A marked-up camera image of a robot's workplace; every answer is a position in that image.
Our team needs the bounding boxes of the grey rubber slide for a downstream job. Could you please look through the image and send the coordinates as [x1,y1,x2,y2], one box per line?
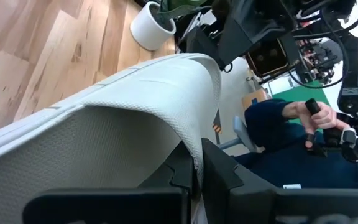
[0,52,223,224]

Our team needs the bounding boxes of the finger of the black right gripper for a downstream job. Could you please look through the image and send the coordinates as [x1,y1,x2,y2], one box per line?
[186,26,227,72]

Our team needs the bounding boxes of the green plant in white pot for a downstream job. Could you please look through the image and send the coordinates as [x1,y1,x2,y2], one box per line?
[129,0,213,52]

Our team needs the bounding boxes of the black teleoperation handle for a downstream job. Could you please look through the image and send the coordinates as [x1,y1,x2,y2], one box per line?
[304,98,358,163]

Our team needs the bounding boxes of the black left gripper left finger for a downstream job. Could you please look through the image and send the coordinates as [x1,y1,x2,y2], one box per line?
[22,141,198,224]

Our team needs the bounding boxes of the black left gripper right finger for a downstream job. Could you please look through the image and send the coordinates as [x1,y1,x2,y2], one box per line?
[201,138,358,224]

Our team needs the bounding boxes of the person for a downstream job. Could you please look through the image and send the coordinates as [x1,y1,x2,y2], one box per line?
[233,98,358,190]

